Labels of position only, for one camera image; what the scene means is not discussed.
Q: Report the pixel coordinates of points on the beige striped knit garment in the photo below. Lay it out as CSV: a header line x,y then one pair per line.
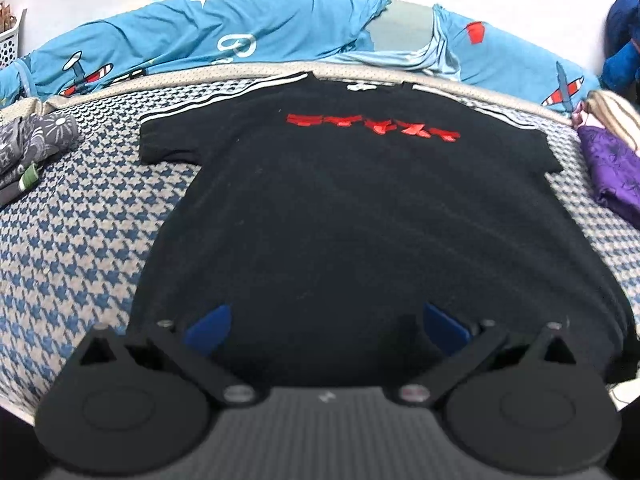
x,y
617,115

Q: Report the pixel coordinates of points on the pink garment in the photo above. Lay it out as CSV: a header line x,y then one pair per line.
x,y
580,115

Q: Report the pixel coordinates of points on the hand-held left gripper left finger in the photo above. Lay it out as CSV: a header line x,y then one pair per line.
x,y
210,327

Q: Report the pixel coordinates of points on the blue airplane print cover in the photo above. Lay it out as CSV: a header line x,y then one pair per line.
x,y
175,35

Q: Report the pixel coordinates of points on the dark blue jacket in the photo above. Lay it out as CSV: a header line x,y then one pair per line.
x,y
622,55

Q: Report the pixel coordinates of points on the brown bundle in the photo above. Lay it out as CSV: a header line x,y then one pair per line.
x,y
5,17

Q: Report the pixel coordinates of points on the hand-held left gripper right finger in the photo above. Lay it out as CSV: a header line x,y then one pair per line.
x,y
442,327

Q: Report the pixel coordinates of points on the purple floral folded cloth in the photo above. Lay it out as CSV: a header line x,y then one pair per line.
x,y
615,170

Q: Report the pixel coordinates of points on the black t-shirt with red print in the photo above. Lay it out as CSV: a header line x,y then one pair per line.
x,y
350,220

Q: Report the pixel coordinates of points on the grey patterned folded cloth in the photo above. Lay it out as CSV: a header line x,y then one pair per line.
x,y
45,135

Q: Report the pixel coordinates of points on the black garment with green stripes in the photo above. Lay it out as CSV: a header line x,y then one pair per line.
x,y
27,177

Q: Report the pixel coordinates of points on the white perforated basket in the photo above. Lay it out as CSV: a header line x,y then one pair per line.
x,y
10,47

